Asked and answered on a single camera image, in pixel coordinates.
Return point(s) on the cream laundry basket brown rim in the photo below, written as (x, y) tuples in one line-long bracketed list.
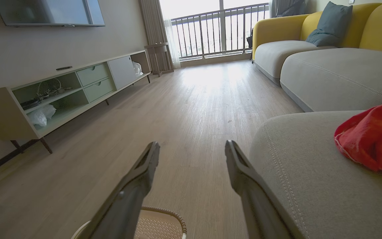
[(159, 225)]

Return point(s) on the sheer white curtain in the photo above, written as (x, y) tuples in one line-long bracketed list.
[(172, 43)]

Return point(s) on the large window with dark frame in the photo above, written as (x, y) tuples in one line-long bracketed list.
[(191, 6)]

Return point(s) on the white plastic bag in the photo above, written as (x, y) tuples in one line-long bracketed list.
[(41, 116), (137, 69)]

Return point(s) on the small wooden side table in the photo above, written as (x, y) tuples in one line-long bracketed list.
[(159, 49)]

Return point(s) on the white cabinet door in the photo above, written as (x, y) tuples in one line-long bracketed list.
[(122, 72)]

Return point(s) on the grey and yellow sofa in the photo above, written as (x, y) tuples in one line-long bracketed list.
[(327, 76)]

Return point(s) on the red white garment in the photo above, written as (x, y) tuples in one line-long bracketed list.
[(373, 139)]

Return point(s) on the wall mounted television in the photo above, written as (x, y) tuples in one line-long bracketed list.
[(48, 11)]

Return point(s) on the black remote control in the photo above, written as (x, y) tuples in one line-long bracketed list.
[(64, 68)]

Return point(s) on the pale green cabinet drawer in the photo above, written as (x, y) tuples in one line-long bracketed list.
[(98, 90), (92, 74)]

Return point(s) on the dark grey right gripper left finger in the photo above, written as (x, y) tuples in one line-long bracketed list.
[(128, 202)]

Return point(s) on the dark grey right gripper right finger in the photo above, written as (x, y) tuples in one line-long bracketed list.
[(257, 205)]

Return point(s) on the metal balcony railing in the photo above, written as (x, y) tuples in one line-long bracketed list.
[(217, 33)]

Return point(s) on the grey blue throw cushion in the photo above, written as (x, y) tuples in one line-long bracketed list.
[(330, 25)]

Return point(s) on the dark pleated curtain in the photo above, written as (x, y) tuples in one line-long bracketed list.
[(287, 8)]

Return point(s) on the beige pleated curtain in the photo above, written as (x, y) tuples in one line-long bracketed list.
[(154, 30)]

